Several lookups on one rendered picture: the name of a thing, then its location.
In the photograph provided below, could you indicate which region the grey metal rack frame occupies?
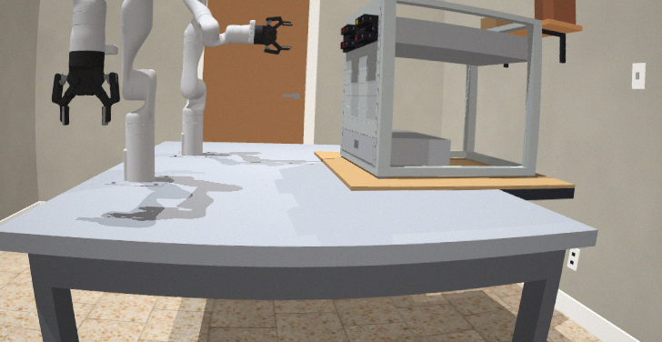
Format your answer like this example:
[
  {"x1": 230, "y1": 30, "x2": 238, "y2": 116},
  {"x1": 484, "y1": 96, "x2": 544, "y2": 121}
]
[{"x1": 340, "y1": 0, "x2": 542, "y2": 178}]

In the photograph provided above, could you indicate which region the tan wooden board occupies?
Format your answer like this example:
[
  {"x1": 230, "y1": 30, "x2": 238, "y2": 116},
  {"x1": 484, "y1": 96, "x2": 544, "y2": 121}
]
[{"x1": 314, "y1": 151, "x2": 575, "y2": 190}]

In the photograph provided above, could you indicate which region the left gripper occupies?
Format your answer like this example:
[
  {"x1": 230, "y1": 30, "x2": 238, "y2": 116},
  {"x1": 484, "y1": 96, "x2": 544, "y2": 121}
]
[{"x1": 254, "y1": 16, "x2": 293, "y2": 55}]

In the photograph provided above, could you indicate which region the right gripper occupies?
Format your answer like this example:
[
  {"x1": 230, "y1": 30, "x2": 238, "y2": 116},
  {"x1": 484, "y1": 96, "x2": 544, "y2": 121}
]
[{"x1": 52, "y1": 51, "x2": 120, "y2": 126}]

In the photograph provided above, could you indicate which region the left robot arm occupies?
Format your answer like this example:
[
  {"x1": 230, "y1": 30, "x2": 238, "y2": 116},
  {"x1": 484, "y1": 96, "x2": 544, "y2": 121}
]
[{"x1": 181, "y1": 0, "x2": 256, "y2": 156}]

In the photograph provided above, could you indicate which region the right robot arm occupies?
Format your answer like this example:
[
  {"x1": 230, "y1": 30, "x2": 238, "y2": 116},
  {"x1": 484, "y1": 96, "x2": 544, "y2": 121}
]
[{"x1": 69, "y1": 0, "x2": 157, "y2": 183}]

